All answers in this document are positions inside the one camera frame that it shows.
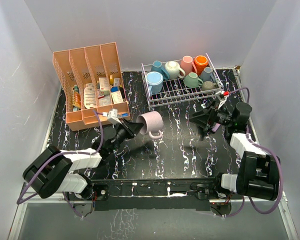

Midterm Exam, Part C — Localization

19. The orange mug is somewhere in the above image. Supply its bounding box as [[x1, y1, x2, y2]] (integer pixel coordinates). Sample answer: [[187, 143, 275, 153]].
[[194, 55, 209, 76]]

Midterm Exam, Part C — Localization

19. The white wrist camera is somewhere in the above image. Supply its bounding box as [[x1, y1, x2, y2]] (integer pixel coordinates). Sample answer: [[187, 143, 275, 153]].
[[101, 108, 122, 125], [215, 90, 230, 109]]

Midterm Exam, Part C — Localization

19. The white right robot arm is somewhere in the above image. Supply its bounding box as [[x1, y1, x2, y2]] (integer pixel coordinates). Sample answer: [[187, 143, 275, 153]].
[[189, 101, 282, 201]]

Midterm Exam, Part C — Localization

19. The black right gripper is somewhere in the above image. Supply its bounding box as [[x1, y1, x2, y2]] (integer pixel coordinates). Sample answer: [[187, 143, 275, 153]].
[[189, 99, 235, 129]]

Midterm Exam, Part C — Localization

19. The white wire dish rack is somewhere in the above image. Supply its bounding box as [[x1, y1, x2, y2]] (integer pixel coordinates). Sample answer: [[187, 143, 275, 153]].
[[141, 53, 224, 110]]

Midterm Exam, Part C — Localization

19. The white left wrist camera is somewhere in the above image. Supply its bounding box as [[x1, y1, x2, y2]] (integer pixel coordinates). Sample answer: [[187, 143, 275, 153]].
[[101, 108, 122, 125]]

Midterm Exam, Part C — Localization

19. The olive grey small cup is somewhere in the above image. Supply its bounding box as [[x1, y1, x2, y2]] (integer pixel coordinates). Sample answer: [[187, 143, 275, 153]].
[[201, 81, 218, 91]]

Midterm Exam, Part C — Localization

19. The pink mug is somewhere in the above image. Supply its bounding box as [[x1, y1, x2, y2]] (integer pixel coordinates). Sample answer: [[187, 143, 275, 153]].
[[180, 55, 197, 75]]

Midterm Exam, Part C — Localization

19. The light blue mug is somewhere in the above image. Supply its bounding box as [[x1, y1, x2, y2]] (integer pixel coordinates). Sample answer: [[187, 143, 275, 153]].
[[146, 71, 164, 96]]

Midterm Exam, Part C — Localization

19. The cream speckled mug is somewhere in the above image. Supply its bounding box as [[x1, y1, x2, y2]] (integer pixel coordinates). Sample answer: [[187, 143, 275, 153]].
[[164, 61, 186, 80]]

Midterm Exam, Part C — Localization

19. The teal green cup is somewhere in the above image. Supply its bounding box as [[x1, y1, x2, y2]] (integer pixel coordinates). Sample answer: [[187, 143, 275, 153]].
[[183, 72, 204, 88]]

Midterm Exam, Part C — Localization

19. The lavender wide mug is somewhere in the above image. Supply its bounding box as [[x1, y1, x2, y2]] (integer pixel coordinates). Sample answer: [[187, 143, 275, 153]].
[[136, 111, 163, 140]]

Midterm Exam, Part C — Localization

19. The yellow small box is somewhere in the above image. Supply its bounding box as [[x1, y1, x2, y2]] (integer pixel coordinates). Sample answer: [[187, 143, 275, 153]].
[[109, 74, 114, 86]]

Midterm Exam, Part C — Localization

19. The white red medicine box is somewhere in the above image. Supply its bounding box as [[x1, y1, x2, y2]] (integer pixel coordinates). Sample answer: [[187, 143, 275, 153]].
[[98, 77, 110, 93]]

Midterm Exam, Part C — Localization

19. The white blister pack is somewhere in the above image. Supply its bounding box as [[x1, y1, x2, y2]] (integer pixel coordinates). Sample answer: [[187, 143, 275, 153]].
[[83, 83, 97, 109]]

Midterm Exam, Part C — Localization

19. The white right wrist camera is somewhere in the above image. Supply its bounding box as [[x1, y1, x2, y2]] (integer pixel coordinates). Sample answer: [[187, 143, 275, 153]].
[[215, 90, 230, 109]]

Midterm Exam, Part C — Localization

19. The blue round container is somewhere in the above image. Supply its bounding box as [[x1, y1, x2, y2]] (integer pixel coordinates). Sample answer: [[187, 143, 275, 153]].
[[110, 86, 120, 93]]

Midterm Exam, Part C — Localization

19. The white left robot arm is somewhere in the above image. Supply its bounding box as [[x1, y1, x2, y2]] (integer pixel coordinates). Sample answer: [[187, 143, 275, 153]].
[[22, 119, 144, 200]]

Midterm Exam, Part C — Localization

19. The orange medicine box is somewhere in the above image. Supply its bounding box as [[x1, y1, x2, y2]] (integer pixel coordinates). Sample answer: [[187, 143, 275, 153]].
[[72, 91, 81, 109]]

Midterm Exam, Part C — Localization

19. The grey-blue printed mug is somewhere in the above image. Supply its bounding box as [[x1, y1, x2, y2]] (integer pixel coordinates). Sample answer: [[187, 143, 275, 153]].
[[199, 66, 215, 83]]

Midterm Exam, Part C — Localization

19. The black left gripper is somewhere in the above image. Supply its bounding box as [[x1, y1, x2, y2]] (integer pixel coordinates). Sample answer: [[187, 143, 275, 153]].
[[108, 117, 143, 153]]

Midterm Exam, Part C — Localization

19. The peach plastic file organizer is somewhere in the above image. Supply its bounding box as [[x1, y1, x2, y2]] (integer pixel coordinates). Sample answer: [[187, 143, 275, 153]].
[[52, 42, 131, 131]]

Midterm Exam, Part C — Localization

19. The white mug blue handle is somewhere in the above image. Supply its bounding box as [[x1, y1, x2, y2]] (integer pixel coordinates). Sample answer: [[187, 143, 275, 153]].
[[151, 60, 170, 80]]

